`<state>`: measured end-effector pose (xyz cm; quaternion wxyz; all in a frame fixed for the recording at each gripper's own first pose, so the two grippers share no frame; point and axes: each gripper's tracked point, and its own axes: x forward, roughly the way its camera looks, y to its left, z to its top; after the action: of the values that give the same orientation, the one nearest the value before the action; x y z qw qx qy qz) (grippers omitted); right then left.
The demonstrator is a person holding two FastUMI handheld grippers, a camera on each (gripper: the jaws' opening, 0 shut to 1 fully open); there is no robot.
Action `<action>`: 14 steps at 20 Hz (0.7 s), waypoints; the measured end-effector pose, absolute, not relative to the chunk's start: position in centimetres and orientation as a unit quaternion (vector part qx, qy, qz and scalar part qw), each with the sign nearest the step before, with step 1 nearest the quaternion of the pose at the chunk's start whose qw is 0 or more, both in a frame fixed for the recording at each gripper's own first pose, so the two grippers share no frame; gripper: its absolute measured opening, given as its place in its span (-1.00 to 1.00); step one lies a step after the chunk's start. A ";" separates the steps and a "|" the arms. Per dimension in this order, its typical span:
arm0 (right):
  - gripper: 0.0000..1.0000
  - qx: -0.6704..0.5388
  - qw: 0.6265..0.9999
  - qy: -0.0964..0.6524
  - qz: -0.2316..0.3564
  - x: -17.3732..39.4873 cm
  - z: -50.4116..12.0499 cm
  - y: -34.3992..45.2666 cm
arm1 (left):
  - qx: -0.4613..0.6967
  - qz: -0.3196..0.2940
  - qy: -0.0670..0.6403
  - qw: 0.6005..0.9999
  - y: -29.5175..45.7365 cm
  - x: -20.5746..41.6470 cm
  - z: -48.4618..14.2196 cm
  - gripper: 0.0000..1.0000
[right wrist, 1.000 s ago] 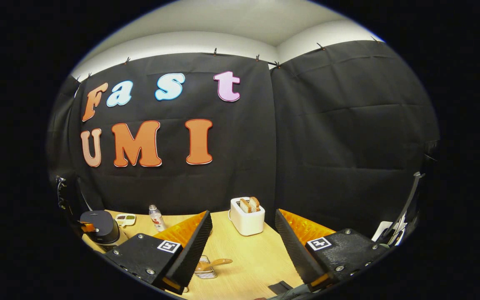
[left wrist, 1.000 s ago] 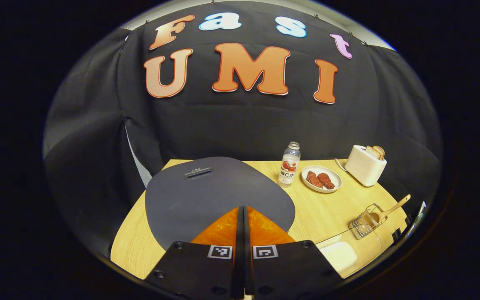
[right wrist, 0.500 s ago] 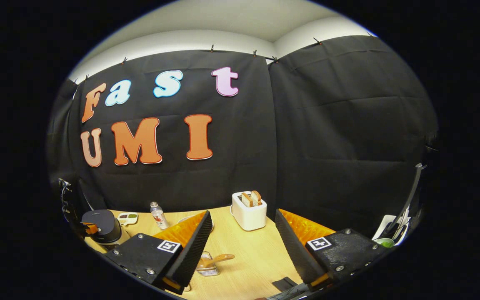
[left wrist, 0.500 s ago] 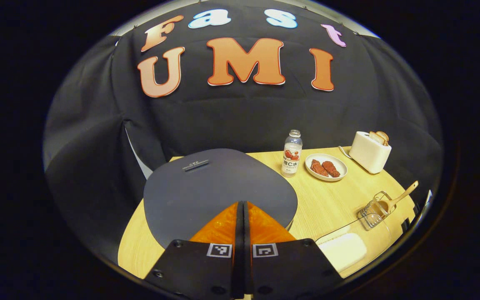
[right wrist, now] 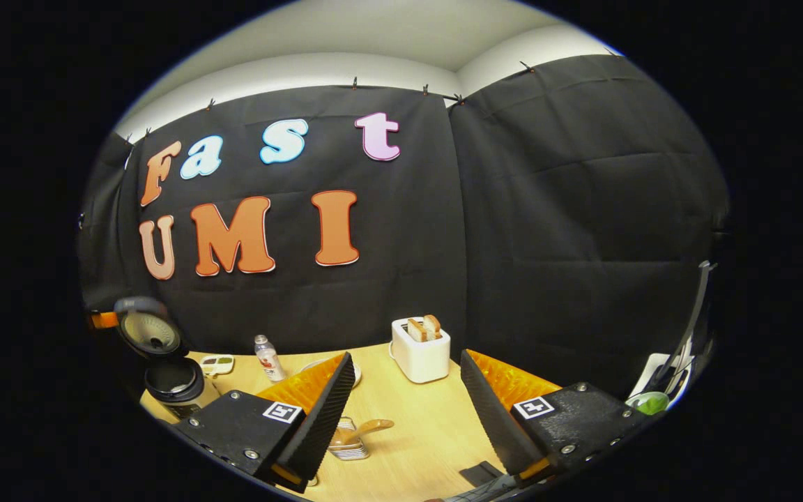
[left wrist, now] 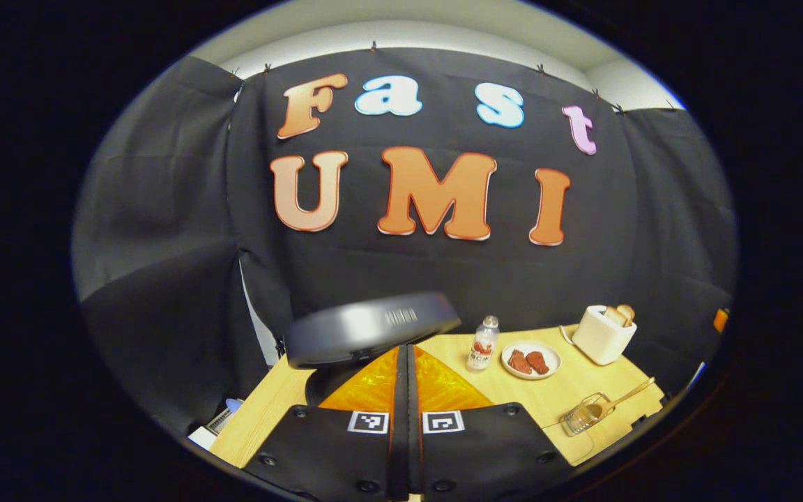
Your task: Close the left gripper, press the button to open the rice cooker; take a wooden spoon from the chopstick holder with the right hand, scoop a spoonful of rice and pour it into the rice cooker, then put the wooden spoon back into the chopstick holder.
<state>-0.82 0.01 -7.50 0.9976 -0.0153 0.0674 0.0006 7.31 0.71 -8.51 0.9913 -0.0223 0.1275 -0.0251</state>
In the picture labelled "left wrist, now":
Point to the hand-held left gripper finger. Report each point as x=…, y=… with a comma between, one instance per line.
x=414, y=432
x=399, y=432

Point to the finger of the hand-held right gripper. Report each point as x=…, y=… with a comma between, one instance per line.
x=721, y=321

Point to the black beige rice cooker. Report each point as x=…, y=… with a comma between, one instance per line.
x=360, y=328

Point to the wooden spoon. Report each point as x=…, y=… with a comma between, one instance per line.
x=628, y=395

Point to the white edged object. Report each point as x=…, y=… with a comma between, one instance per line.
x=696, y=374

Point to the toasted bread slice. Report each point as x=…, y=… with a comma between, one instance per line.
x=627, y=312
x=614, y=316

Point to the clear plastic bottle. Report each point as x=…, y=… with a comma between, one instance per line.
x=482, y=345

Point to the white toaster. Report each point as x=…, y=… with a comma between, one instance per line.
x=600, y=341

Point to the red meat piece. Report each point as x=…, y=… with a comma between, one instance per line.
x=518, y=362
x=538, y=362

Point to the white round plate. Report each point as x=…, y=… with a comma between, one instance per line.
x=551, y=359

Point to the small blue object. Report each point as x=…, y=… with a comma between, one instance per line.
x=234, y=405

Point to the white ribbed object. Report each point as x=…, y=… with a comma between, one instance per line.
x=210, y=429

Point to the black backdrop cloth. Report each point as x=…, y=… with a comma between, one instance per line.
x=164, y=209

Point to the row of black clips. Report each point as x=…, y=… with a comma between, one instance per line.
x=373, y=46

